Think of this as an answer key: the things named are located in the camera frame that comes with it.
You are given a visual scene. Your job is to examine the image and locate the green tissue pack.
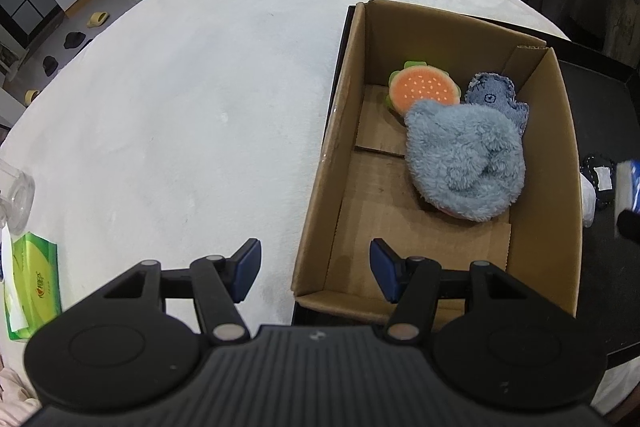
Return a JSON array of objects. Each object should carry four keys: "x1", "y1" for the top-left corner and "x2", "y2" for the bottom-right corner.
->
[{"x1": 4, "y1": 232, "x2": 62, "y2": 341}]

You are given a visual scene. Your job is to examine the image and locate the black dotted fabric pouch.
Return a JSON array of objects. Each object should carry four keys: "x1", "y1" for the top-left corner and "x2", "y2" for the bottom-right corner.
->
[{"x1": 580, "y1": 154, "x2": 616, "y2": 209}]

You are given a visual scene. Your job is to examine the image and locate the plush burger toy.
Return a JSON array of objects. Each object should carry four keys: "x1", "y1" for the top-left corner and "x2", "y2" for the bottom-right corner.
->
[{"x1": 386, "y1": 61, "x2": 461, "y2": 116}]

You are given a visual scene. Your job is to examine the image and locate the fluffy blue plush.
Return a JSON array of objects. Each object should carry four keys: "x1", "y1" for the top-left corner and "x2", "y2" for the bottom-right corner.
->
[{"x1": 405, "y1": 100, "x2": 526, "y2": 222}]

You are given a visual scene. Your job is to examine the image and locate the white soft ball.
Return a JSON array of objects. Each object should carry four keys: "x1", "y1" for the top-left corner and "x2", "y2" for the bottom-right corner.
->
[{"x1": 580, "y1": 174, "x2": 597, "y2": 228}]

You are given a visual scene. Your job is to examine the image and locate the black shallow tray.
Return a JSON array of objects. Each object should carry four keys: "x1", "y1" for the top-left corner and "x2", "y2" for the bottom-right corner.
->
[{"x1": 292, "y1": 0, "x2": 639, "y2": 366}]

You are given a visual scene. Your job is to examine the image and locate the blue snack packet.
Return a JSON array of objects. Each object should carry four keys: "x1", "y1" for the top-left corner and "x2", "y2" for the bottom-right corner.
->
[{"x1": 615, "y1": 159, "x2": 640, "y2": 215}]

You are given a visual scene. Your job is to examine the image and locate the blue denim fabric toy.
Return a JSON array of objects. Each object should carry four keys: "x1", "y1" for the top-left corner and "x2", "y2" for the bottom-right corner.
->
[{"x1": 464, "y1": 72, "x2": 529, "y2": 136}]

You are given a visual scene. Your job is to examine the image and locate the yellow slipper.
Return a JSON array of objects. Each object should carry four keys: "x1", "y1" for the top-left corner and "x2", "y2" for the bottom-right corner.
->
[{"x1": 86, "y1": 12, "x2": 110, "y2": 28}]

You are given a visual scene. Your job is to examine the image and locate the clear glass jar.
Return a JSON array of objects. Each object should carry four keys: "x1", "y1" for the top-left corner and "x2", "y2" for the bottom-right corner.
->
[{"x1": 0, "y1": 160, "x2": 35, "y2": 236}]

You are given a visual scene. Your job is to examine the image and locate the brown cardboard box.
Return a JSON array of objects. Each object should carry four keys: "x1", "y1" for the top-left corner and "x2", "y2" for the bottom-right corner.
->
[{"x1": 292, "y1": 0, "x2": 582, "y2": 323}]

